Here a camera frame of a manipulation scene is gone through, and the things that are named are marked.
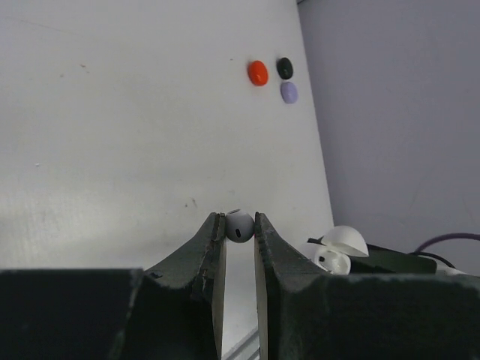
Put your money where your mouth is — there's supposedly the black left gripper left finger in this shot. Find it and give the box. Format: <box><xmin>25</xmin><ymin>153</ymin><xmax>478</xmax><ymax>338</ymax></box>
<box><xmin>1</xmin><ymin>213</ymin><xmax>226</xmax><ymax>359</ymax></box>

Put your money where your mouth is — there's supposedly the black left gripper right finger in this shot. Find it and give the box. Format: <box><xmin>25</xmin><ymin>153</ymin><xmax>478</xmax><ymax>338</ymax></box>
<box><xmin>255</xmin><ymin>213</ymin><xmax>479</xmax><ymax>359</ymax></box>

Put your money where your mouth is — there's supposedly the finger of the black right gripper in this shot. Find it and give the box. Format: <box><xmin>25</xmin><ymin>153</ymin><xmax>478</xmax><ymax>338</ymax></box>
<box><xmin>350</xmin><ymin>244</ymin><xmax>437</xmax><ymax>274</ymax></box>

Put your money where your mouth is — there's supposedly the white charging case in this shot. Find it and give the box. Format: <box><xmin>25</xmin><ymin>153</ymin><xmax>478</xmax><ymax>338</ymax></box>
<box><xmin>298</xmin><ymin>226</ymin><xmax>369</xmax><ymax>275</ymax></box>

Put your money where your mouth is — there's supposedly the orange charging case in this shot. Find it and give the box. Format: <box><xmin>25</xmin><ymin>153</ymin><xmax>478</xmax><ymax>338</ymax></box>
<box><xmin>247</xmin><ymin>60</ymin><xmax>269</xmax><ymax>86</ymax></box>

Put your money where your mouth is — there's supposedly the lilac charging case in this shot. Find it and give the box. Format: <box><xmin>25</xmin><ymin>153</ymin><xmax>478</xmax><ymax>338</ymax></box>
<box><xmin>280</xmin><ymin>81</ymin><xmax>299</xmax><ymax>104</ymax></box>

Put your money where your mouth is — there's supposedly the black charging case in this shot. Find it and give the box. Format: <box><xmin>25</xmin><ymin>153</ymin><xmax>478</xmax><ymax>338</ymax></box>
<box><xmin>276</xmin><ymin>57</ymin><xmax>294</xmax><ymax>80</ymax></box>

